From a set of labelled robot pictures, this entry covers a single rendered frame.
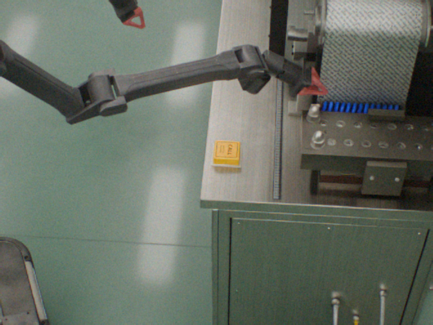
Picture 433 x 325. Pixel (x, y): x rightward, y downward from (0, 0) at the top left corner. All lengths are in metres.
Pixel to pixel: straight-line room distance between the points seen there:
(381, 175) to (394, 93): 0.24
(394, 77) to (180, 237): 1.32
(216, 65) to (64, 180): 1.52
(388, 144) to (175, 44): 2.05
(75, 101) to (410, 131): 0.86
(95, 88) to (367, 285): 1.00
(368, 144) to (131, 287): 1.27
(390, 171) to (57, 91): 0.85
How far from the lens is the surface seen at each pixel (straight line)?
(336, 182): 2.24
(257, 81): 2.20
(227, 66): 2.10
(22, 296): 2.88
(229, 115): 2.41
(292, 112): 2.41
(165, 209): 3.35
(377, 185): 2.20
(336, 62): 2.19
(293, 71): 2.19
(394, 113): 2.25
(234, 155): 2.27
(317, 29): 2.15
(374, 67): 2.21
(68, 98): 2.00
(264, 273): 2.45
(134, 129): 3.65
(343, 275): 2.45
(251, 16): 2.76
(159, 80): 2.06
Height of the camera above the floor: 2.58
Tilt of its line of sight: 48 degrees down
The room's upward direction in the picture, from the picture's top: straight up
